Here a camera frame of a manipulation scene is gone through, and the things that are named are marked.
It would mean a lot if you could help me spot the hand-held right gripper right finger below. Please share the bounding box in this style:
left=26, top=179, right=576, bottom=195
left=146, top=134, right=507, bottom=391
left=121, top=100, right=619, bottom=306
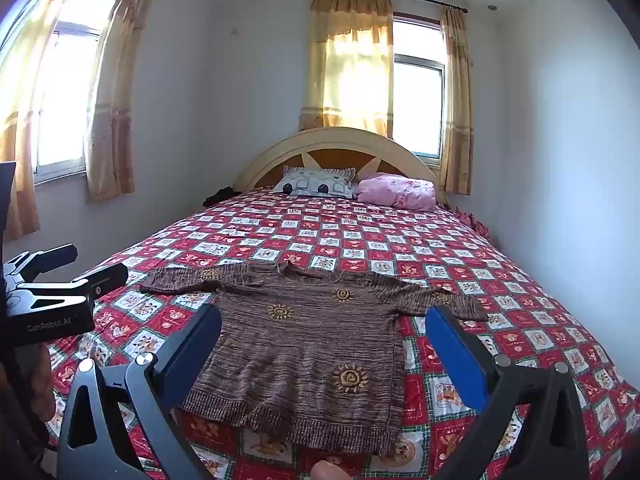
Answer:
left=425, top=305, right=591, bottom=480

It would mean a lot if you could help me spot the person's right hand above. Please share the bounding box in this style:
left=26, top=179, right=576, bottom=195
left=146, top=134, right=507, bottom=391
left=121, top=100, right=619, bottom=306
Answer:
left=311, top=459, right=346, bottom=480

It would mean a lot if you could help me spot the grey patterned pillow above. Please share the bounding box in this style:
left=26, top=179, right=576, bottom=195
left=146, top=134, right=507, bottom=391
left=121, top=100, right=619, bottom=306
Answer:
left=270, top=165, right=357, bottom=198

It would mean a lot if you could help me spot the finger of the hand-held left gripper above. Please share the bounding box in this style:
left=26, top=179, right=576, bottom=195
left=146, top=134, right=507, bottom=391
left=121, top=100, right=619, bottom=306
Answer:
left=30, top=262, right=129, bottom=302
left=4, top=244, right=78, bottom=281

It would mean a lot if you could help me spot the cream wooden headboard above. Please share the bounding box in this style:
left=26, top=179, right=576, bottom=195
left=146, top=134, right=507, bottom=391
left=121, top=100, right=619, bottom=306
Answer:
left=234, top=127, right=441, bottom=193

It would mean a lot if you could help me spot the red checked printed blanket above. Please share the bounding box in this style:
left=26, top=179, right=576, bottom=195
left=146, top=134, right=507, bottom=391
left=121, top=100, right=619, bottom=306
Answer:
left=45, top=191, right=632, bottom=480

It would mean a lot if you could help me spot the brown knitted sweater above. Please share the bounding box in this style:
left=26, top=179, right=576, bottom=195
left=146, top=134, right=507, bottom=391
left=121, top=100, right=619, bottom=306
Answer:
left=140, top=260, right=488, bottom=458

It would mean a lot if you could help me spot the yellow patterned curtain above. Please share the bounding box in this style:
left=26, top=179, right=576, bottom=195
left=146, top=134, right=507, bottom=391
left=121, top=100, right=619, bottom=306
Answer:
left=439, top=6, right=474, bottom=197
left=0, top=0, right=91, bottom=243
left=299, top=0, right=395, bottom=140
left=85, top=0, right=165, bottom=204

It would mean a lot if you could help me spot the dark panel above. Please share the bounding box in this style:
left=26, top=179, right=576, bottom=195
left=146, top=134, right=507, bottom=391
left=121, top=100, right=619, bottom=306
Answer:
left=0, top=160, right=17, bottom=241

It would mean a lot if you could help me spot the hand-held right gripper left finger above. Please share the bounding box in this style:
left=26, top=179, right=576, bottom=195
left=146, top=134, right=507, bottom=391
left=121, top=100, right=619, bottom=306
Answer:
left=56, top=304, right=223, bottom=480

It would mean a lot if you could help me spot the dark cloth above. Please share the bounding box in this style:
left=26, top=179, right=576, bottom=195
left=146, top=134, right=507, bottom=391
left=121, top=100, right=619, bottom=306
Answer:
left=202, top=186, right=248, bottom=208

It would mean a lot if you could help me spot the pink pillow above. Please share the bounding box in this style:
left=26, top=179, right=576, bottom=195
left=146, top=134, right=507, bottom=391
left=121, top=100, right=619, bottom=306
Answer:
left=354, top=172, right=436, bottom=212

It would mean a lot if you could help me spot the red cloth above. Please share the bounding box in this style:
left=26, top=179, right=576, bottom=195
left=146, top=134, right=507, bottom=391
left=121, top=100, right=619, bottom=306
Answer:
left=452, top=205, right=493, bottom=241

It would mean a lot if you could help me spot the window behind headboard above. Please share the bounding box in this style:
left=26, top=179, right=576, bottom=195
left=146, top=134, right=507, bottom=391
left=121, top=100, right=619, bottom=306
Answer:
left=391, top=12, right=447, bottom=162

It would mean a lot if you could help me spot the large side window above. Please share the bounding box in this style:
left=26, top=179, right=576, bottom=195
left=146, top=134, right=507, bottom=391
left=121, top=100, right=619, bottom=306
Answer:
left=35, top=0, right=126, bottom=183

